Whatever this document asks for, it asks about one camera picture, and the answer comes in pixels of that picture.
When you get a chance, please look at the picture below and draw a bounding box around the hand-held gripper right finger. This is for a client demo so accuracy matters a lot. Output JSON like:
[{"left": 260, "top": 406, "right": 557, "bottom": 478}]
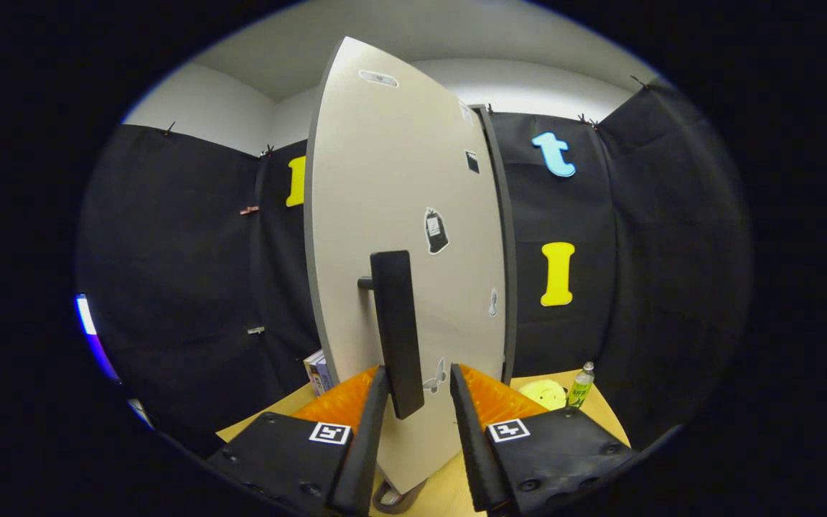
[{"left": 449, "top": 363, "right": 636, "bottom": 516}]

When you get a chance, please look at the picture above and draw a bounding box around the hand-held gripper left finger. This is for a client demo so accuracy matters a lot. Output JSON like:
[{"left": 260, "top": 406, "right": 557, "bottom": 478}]
[{"left": 205, "top": 365, "right": 392, "bottom": 516}]

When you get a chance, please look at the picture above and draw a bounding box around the grey shoe cabinet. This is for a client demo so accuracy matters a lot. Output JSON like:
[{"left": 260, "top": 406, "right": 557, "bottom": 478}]
[{"left": 373, "top": 104, "right": 518, "bottom": 515}]

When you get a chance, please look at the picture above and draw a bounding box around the blue cover book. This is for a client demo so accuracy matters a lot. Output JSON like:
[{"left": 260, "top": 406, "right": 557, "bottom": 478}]
[{"left": 313, "top": 350, "right": 336, "bottom": 394}]

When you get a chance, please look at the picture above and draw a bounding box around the yellow pineapple plush toy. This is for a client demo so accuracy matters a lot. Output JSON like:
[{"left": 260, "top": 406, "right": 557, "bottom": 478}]
[{"left": 518, "top": 378, "right": 569, "bottom": 411}]

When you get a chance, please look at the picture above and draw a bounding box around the green label drink bottle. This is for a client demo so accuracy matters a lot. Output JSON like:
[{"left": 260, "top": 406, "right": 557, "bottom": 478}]
[{"left": 566, "top": 361, "right": 595, "bottom": 411}]

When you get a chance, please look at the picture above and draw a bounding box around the black backdrop cloth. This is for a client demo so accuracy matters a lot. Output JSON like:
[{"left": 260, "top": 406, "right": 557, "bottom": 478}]
[{"left": 76, "top": 79, "right": 753, "bottom": 453}]

